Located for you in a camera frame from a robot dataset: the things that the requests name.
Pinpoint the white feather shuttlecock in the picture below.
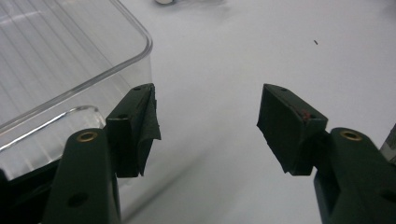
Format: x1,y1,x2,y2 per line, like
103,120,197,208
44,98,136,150
154,0,225,6

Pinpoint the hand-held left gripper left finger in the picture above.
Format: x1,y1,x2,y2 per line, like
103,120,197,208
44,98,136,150
105,82,163,179

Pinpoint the large white board sheet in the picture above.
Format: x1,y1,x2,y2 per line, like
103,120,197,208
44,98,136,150
118,0,396,224

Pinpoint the clear plastic tray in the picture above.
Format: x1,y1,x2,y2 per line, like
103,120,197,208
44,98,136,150
0,0,153,181

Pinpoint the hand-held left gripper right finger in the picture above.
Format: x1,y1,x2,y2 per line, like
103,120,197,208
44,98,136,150
256,83,329,176

